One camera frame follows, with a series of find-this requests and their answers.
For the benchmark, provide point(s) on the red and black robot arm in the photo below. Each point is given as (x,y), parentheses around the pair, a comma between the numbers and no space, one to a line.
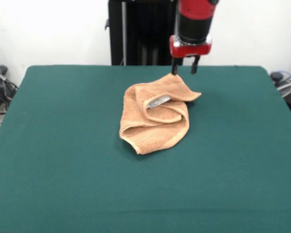
(195,24)

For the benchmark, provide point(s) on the dark green table cloth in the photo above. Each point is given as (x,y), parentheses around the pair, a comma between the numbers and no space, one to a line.
(63,170)

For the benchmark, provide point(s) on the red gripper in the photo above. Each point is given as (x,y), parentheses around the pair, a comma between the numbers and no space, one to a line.
(191,51)

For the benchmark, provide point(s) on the tan terry towel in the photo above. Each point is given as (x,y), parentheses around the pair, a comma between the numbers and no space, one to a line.
(140,97)

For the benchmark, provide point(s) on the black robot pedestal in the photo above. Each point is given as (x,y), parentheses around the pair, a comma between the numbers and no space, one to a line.
(148,29)

